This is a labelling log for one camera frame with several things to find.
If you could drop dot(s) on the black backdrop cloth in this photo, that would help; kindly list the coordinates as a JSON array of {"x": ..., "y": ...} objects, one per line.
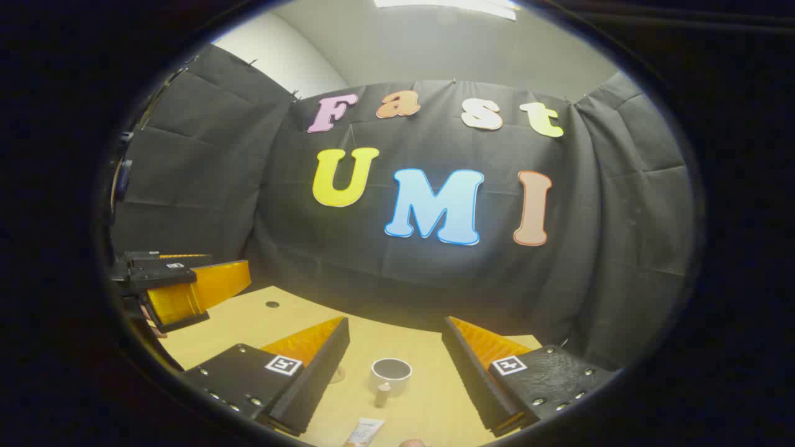
[{"x": 435, "y": 279}]

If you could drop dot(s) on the round cork coaster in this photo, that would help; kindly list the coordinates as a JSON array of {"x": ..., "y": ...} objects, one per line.
[{"x": 339, "y": 374}]

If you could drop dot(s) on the white cup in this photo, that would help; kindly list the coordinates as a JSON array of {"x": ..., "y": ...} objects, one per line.
[{"x": 400, "y": 383}]

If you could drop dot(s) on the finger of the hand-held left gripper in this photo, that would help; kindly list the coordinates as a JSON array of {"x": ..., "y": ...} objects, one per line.
[
  {"x": 211, "y": 288},
  {"x": 155, "y": 262}
]

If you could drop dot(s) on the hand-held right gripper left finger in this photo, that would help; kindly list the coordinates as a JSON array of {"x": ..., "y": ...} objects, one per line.
[{"x": 317, "y": 379}]

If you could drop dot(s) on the wooden desktop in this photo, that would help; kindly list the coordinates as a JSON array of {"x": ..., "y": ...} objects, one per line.
[{"x": 422, "y": 410}]

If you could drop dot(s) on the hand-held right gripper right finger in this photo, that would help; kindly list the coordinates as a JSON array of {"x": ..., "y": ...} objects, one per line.
[{"x": 472, "y": 379}]

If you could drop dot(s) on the white toothpaste tube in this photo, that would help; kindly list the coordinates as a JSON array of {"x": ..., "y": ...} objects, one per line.
[{"x": 365, "y": 431}]

